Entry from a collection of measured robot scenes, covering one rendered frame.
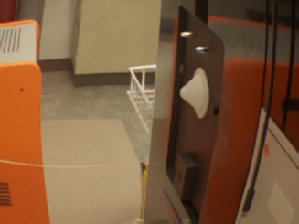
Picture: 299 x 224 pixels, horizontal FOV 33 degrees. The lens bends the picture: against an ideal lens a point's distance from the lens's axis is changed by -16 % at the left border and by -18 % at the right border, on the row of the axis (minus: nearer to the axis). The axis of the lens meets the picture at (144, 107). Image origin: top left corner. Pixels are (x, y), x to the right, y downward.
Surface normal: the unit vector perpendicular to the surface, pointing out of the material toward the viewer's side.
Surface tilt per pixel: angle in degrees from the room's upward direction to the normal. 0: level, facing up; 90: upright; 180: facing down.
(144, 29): 90
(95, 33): 90
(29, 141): 90
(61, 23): 90
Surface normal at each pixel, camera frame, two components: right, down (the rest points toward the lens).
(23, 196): 0.22, 0.40
